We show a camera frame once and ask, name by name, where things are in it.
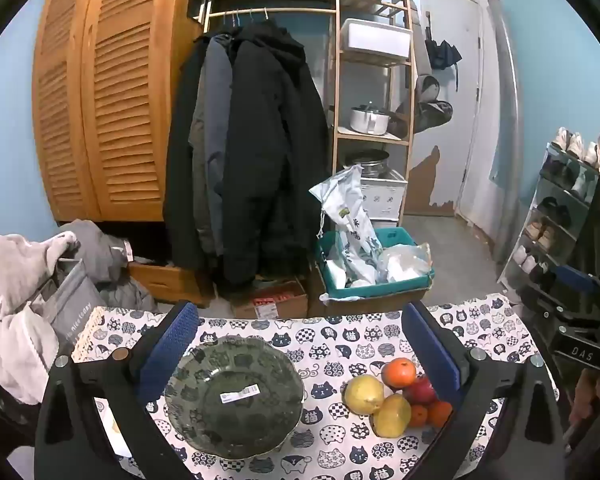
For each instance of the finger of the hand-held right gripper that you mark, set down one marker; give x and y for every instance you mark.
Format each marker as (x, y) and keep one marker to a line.
(585, 307)
(577, 280)

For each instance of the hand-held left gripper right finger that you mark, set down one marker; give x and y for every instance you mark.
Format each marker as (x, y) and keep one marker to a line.
(432, 350)

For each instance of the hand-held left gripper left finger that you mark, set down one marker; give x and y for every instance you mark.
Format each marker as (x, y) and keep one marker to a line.
(172, 350)

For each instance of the large orange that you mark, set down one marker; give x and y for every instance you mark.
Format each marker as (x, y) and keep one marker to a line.
(399, 372)

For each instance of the red apple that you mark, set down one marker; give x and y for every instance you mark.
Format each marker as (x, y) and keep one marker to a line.
(420, 391)

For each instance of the green glass bowl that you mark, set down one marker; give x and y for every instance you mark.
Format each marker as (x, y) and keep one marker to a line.
(230, 375)

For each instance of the medium orange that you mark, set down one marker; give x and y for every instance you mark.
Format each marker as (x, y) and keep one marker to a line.
(439, 412)

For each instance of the small orange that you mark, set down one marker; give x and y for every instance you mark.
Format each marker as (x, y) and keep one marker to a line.
(418, 416)

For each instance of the yellow pear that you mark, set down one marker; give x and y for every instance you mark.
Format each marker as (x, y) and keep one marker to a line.
(391, 416)
(362, 394)

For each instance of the person's right hand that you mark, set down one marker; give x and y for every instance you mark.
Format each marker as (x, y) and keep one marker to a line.
(587, 400)

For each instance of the group of shoes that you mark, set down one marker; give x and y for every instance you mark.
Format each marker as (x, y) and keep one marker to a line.
(545, 232)

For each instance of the wooden drawer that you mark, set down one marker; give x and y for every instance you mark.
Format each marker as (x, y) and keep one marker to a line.
(170, 280)

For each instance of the brown cardboard box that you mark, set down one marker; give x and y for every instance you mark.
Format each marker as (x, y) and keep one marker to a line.
(370, 305)

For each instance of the white smartphone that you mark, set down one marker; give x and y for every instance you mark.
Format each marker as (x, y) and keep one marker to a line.
(107, 410)

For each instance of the shoe rack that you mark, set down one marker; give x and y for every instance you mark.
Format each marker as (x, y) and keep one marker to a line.
(550, 195)

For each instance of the clear plastic bag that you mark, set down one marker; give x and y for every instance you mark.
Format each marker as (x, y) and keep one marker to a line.
(405, 262)

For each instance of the cat print tablecloth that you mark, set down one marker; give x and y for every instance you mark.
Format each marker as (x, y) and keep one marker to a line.
(330, 340)

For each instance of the grey tote bag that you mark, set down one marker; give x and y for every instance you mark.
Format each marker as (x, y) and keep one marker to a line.
(75, 305)

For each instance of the cardboard box red label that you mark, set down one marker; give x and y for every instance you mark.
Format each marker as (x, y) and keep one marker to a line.
(275, 302)

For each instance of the teal basket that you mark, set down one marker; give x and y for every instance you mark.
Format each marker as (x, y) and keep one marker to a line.
(402, 237)

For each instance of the dark grey garment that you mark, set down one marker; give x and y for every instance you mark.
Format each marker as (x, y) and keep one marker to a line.
(95, 250)

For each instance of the printed plastic bag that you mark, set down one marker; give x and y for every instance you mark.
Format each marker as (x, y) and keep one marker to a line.
(350, 220)

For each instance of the silver vertical pipe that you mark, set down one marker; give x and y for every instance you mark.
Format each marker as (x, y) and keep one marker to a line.
(505, 100)

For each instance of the steel pot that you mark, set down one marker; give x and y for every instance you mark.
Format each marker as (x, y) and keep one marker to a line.
(370, 165)

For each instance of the black hooded coat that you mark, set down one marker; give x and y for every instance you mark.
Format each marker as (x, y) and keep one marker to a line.
(270, 160)

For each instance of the olive green bag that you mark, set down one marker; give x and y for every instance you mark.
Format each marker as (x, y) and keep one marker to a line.
(430, 115)

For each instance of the grey cap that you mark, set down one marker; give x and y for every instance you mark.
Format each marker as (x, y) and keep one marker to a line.
(427, 89)

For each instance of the grey jacket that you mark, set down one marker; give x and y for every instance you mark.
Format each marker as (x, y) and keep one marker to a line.
(212, 110)

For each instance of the wooden louvred wardrobe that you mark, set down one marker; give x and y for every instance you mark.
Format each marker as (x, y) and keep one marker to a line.
(125, 110)

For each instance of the dark blue umbrella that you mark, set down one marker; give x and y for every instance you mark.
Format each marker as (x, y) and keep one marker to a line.
(442, 52)

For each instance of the bamboo rack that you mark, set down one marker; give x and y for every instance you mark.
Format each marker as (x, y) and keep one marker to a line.
(337, 85)

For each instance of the white storage box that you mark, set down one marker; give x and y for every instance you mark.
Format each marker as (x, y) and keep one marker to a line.
(375, 37)

